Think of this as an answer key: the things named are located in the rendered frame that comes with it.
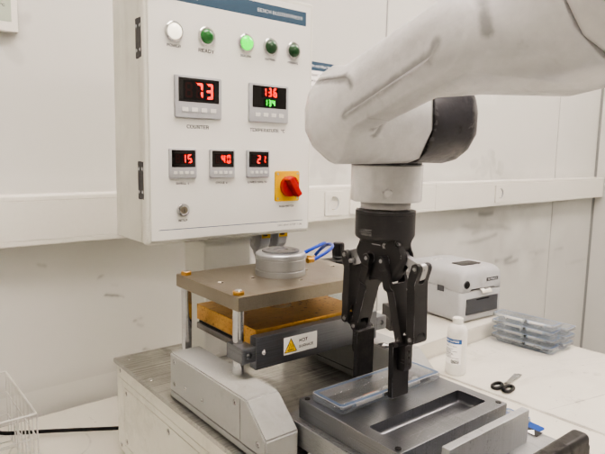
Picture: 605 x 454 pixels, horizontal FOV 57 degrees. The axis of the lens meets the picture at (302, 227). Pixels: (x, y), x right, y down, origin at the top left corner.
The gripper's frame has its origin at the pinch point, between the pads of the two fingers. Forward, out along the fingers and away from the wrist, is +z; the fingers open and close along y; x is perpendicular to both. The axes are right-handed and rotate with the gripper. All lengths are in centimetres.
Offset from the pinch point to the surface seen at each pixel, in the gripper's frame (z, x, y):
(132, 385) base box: 12.3, -17.4, -40.3
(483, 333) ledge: 26, 94, -46
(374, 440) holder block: 3.5, -10.1, 9.0
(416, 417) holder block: 4.8, -0.2, 6.4
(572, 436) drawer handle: 2.1, 5.1, 22.7
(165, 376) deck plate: 9.8, -14.1, -34.6
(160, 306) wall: 10, 3, -74
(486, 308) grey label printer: 20, 100, -49
